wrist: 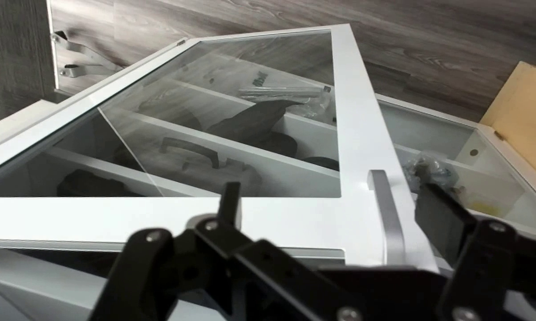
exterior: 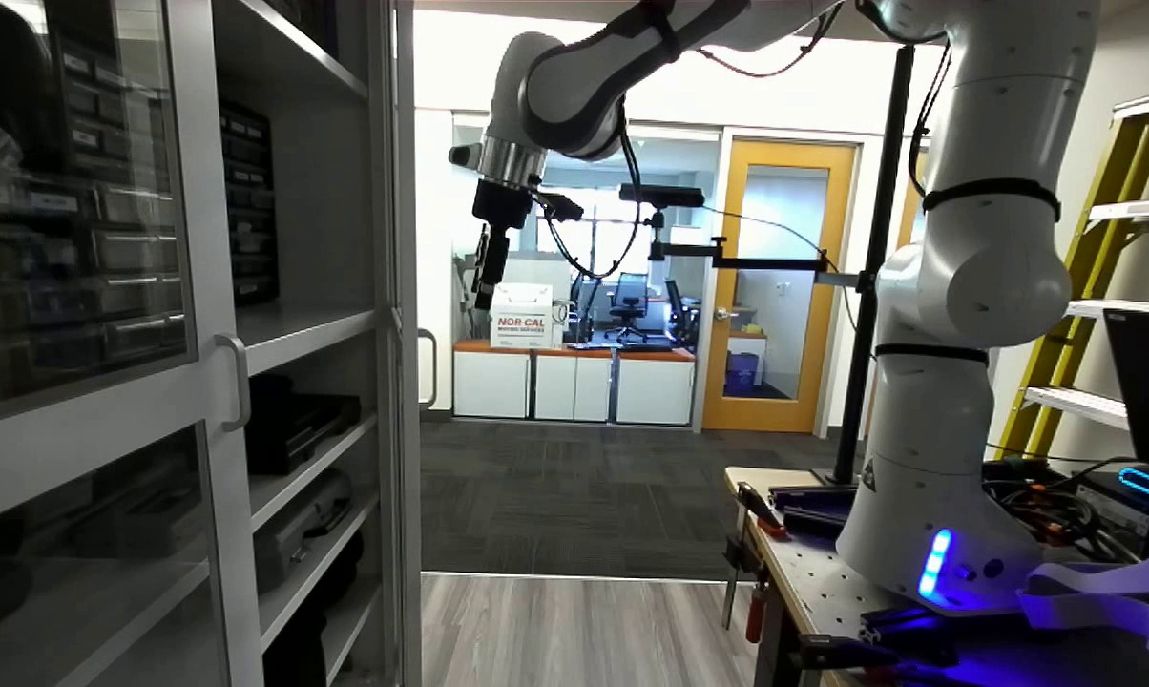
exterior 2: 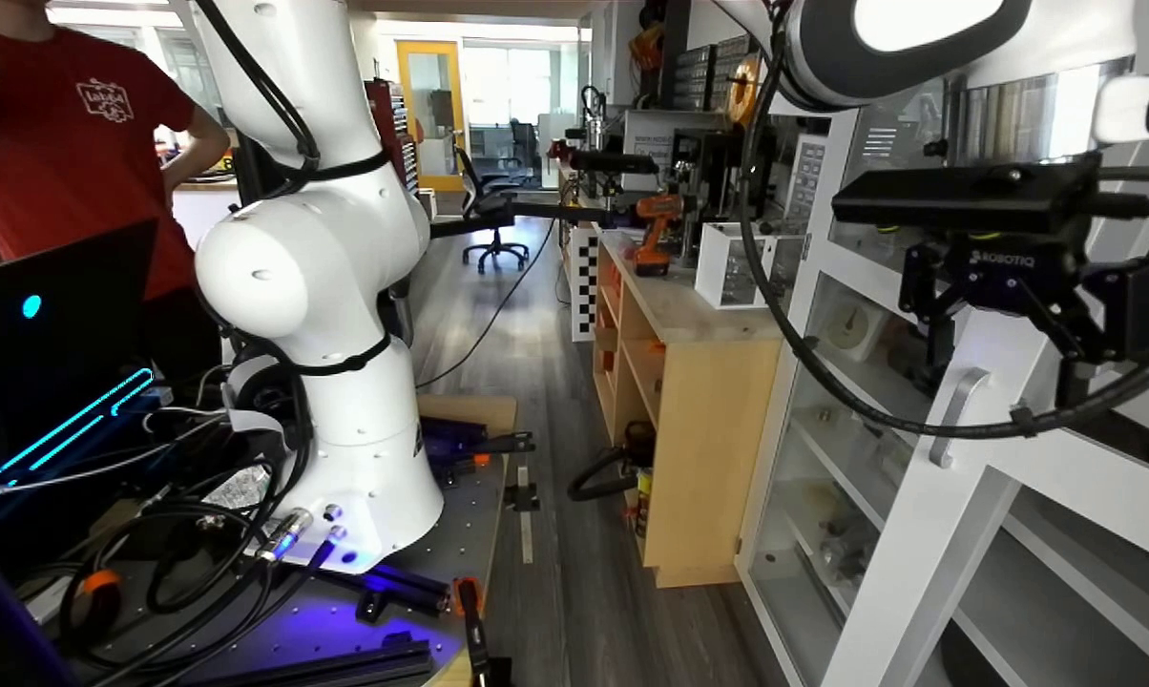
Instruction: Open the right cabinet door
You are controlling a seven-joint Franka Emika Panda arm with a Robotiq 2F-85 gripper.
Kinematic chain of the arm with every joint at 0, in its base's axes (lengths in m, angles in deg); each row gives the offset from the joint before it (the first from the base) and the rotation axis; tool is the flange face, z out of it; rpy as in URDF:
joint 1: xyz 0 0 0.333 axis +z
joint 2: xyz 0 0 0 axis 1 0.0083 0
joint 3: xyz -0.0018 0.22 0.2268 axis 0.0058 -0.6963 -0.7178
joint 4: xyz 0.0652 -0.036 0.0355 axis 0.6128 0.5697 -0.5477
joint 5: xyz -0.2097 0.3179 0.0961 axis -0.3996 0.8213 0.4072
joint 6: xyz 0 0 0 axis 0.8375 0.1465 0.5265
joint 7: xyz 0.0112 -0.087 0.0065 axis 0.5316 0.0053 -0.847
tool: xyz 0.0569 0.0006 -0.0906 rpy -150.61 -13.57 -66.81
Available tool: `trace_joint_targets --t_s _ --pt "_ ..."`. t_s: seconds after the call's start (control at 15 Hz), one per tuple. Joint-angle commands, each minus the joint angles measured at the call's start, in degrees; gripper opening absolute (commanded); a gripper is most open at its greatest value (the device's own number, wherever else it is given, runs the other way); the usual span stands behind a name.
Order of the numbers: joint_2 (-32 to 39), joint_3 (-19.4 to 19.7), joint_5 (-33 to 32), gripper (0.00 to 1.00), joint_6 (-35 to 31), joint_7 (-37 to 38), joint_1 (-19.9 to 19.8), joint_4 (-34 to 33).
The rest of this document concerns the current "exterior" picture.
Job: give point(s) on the white low cabinet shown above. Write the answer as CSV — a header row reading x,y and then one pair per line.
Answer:
x,y
574,386
488,384
659,391

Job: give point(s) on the black camera on boom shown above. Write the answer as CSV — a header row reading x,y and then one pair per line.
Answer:
x,y
660,195

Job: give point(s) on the grey electronic device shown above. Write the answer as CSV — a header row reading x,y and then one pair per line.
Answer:
x,y
297,529

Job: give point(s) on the black electronic device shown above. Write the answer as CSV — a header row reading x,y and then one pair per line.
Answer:
x,y
297,427

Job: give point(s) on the yellow ladder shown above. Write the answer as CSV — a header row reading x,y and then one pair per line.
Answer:
x,y
1089,273
1132,213

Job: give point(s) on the blue bin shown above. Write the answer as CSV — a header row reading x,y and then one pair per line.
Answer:
x,y
747,373

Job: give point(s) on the orange framed glass door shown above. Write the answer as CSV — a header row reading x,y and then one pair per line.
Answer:
x,y
722,317

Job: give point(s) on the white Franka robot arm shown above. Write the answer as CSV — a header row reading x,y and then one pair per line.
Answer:
x,y
977,253

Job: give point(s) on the black framed panel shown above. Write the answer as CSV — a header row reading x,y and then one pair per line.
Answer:
x,y
249,204

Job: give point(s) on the black vertical stand pole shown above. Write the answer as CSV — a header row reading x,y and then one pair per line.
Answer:
x,y
869,317

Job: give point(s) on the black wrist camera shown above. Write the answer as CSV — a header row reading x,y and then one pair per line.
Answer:
x,y
557,207

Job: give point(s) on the blue machine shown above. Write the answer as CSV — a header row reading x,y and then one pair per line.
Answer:
x,y
624,311

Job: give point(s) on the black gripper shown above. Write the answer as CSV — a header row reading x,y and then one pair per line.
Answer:
x,y
500,207

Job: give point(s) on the robot work table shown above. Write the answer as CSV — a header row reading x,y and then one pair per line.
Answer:
x,y
803,585

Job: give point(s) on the dark small parts drawer organizer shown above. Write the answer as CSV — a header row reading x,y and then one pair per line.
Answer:
x,y
76,253

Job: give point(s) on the white box with red print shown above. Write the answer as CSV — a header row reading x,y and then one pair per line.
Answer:
x,y
525,317

